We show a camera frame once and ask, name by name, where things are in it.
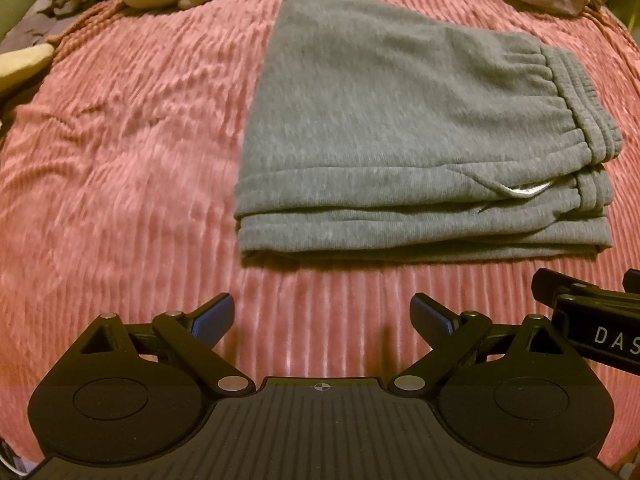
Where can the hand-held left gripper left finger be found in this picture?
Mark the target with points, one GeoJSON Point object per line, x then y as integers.
{"type": "Point", "coordinates": [216, 317]}

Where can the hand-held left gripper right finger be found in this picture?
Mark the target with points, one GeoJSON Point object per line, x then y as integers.
{"type": "Point", "coordinates": [430, 317]}

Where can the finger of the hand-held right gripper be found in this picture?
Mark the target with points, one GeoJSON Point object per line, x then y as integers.
{"type": "Point", "coordinates": [632, 281]}
{"type": "Point", "coordinates": [550, 284]}

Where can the grey pants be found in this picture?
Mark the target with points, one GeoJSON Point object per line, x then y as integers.
{"type": "Point", "coordinates": [400, 125]}

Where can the pink ribbed blanket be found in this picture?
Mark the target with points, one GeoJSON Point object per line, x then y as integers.
{"type": "Point", "coordinates": [125, 160]}

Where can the yellow plush toy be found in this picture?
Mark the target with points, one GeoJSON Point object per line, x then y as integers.
{"type": "Point", "coordinates": [22, 65]}

